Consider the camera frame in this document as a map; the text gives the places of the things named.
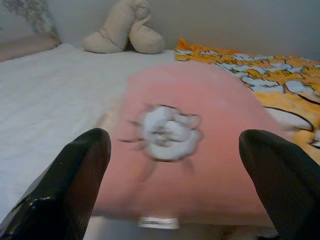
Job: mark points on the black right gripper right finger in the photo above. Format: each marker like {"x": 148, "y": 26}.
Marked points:
{"x": 287, "y": 190}

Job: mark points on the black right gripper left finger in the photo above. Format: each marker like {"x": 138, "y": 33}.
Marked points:
{"x": 62, "y": 190}

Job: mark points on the pink pillow with white flower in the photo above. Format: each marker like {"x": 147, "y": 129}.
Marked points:
{"x": 212, "y": 100}

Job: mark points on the white bed mattress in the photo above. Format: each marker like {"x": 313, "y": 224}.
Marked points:
{"x": 50, "y": 100}

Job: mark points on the yellow egg cartoon blanket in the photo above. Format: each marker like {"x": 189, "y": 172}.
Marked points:
{"x": 275, "y": 100}

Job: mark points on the grey patterned beige pillow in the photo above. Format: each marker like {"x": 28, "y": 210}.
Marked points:
{"x": 25, "y": 47}

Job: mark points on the cream plush toy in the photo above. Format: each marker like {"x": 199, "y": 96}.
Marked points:
{"x": 112, "y": 32}

